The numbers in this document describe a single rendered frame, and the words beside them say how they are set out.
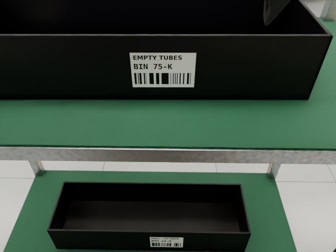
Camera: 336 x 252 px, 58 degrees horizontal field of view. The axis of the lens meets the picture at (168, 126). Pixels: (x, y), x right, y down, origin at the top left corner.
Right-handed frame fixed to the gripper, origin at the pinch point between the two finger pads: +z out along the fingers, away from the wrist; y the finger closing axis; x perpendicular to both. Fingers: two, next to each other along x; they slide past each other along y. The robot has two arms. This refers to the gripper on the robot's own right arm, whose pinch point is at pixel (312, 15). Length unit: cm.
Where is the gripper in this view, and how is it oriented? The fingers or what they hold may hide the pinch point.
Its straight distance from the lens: 37.9
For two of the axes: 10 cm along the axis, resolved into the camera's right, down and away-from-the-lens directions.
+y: -10.0, 0.1, -0.1
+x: 0.1, 9.3, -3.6
